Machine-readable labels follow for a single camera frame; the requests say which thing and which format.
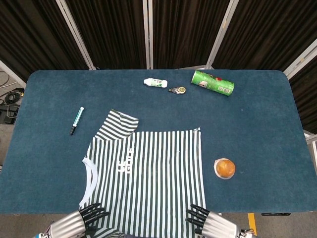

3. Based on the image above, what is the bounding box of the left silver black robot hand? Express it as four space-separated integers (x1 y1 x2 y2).
51 202 111 238

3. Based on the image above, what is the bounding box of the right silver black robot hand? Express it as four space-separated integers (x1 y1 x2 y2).
185 203 242 238

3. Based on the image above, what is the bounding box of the green white striped shirt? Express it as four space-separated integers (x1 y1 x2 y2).
79 108 208 238

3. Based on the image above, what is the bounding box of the yellow floor tape strip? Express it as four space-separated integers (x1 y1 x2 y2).
247 212 258 236

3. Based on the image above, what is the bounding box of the green white marker pen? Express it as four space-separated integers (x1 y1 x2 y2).
69 107 85 136

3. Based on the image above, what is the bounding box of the black floor device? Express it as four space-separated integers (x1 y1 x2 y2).
0 104 19 124

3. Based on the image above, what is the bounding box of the correction tape dispenser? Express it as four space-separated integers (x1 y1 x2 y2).
168 86 187 96

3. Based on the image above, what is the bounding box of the green chips can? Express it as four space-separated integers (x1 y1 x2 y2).
190 70 235 97

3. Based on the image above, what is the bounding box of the dark brown pleated curtain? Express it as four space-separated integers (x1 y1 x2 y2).
64 0 151 70
212 0 317 71
151 0 232 69
288 56 317 134
0 0 90 82

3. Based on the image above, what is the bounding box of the small white bottle green label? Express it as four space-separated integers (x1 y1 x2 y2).
143 77 168 88

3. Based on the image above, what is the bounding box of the black table bracket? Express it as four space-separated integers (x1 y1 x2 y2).
261 212 292 217

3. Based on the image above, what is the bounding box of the white metal frame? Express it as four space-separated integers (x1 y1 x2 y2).
305 132 317 159

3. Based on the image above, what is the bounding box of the black floor cable coil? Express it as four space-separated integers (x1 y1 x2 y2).
3 88 25 105

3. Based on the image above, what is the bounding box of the white partition post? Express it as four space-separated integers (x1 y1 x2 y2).
283 44 317 80
206 0 240 70
0 59 27 89
55 0 97 70
142 0 154 70

